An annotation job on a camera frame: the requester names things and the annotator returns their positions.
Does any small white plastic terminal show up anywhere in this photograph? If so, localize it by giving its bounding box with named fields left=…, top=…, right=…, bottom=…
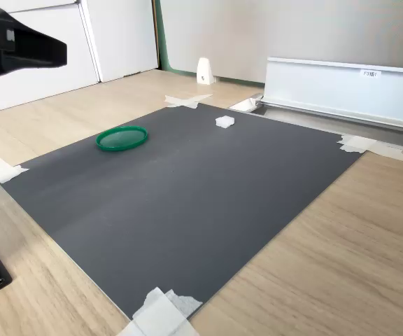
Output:
left=215, top=114, right=236, bottom=130

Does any round green lid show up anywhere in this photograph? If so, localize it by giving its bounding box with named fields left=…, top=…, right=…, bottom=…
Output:
left=95, top=125, right=149, bottom=153

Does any white partition panel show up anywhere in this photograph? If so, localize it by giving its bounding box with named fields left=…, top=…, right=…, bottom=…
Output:
left=0, top=0, right=160, bottom=118

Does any green partition edge strip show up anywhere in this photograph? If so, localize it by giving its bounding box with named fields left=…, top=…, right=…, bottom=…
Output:
left=151, top=0, right=266, bottom=85

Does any white tape cross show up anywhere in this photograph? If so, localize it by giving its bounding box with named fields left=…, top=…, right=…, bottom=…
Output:
left=164, top=93, right=214, bottom=109
left=0, top=157, right=31, bottom=193
left=116, top=286, right=204, bottom=336
left=337, top=134, right=403, bottom=165

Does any dark grey mat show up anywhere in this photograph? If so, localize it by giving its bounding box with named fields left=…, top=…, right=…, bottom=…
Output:
left=0, top=103, right=376, bottom=321

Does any small white bracket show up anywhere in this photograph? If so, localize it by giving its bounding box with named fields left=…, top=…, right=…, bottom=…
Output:
left=196, top=57, right=215, bottom=86

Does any silver cable duct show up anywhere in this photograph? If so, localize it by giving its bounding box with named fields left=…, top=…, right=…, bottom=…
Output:
left=228, top=56, right=403, bottom=155

